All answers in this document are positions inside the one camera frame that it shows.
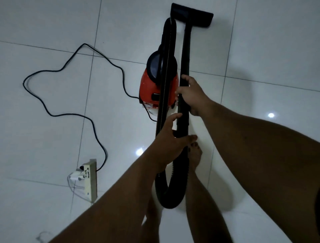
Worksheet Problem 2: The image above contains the person's right hand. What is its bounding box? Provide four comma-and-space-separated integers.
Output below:
175, 74, 213, 117

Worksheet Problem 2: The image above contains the person's left hand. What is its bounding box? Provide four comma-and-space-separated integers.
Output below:
147, 113, 198, 174

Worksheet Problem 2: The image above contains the black vacuum wand tube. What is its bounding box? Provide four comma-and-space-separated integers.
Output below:
176, 21, 193, 139

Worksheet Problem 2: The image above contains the black corrugated vacuum hose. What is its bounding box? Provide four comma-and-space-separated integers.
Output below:
154, 17, 190, 209

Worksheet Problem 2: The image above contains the person's left forearm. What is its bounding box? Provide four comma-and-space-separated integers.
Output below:
49, 148, 166, 243

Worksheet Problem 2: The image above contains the person's right forearm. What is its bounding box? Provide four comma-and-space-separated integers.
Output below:
199, 100, 320, 243

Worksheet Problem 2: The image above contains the red canister vacuum cleaner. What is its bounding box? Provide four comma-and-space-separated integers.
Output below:
139, 50, 180, 109

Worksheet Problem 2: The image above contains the black vacuum floor nozzle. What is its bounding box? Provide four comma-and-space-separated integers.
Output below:
170, 3, 214, 28

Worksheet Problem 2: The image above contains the person's right leg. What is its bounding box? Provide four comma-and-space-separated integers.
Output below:
186, 142, 233, 243

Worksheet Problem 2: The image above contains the person's leg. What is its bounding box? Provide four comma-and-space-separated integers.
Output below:
186, 142, 233, 243
139, 195, 163, 243

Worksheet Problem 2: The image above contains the person's left leg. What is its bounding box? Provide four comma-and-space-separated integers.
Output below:
139, 195, 163, 243

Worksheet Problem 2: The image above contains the white power strip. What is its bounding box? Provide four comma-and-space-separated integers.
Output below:
83, 159, 98, 203

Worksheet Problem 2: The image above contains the white charger plug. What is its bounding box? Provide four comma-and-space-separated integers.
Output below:
68, 169, 86, 182

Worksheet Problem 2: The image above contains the black power cord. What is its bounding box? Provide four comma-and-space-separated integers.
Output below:
23, 43, 158, 172

